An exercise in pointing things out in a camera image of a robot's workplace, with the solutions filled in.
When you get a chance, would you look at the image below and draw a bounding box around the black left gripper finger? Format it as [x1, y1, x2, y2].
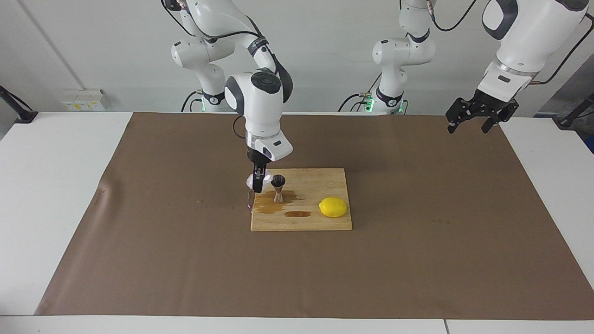
[445, 98, 476, 135]
[483, 111, 507, 135]

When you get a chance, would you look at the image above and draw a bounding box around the small clear glass cup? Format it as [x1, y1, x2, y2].
[245, 171, 273, 192]

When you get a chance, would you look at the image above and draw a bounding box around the steel double jigger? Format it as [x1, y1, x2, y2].
[271, 174, 286, 204]

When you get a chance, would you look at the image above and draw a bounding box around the wooden cutting board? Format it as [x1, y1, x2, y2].
[246, 168, 353, 231]

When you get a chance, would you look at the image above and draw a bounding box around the black clamp stand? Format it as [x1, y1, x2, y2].
[0, 85, 39, 124]
[557, 93, 594, 129]

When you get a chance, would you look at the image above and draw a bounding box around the yellow lemon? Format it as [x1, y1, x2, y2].
[319, 197, 349, 218]

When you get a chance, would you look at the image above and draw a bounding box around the brown paper table mat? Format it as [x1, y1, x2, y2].
[35, 111, 594, 321]

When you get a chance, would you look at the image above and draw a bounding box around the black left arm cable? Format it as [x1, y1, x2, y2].
[429, 0, 594, 86]

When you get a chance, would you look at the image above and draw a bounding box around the black base cable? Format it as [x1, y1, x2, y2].
[338, 93, 373, 113]
[180, 90, 205, 113]

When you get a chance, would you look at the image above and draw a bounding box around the white wall socket box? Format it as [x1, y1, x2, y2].
[62, 89, 110, 112]

